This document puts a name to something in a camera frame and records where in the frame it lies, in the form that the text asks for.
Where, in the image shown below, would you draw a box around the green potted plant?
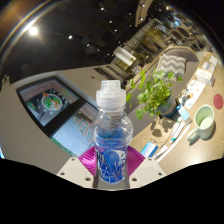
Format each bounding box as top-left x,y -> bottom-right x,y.
125,68 -> 184,120

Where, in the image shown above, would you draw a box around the decorated window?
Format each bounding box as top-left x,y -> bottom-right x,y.
15,75 -> 101,158

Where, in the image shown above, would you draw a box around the grey curved sofa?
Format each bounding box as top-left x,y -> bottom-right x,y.
128,45 -> 201,134

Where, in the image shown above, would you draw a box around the white round column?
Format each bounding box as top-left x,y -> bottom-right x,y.
112,45 -> 134,66

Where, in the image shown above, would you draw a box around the white printed paper sheets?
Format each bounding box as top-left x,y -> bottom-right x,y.
183,79 -> 206,109

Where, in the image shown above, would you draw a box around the group of dining chairs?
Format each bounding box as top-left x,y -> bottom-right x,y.
164,11 -> 204,44

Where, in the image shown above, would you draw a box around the pale green mug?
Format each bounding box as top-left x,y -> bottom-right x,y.
186,104 -> 216,143

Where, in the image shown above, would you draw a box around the clear blue-label drink bottle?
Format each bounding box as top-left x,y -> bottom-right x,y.
89,79 -> 134,185

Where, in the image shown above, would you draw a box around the group of ceiling lights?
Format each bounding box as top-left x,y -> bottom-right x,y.
28,3 -> 151,48

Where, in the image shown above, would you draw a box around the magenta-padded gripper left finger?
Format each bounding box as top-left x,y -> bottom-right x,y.
56,146 -> 98,188

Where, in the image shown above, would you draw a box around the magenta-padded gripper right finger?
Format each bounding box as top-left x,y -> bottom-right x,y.
125,145 -> 167,190

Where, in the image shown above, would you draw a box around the white pens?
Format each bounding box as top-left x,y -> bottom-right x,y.
154,123 -> 191,161

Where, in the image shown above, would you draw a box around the grey white chevron cushion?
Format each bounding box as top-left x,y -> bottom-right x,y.
156,53 -> 188,83

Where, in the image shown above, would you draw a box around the flat round red coaster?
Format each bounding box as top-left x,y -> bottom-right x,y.
213,93 -> 224,110

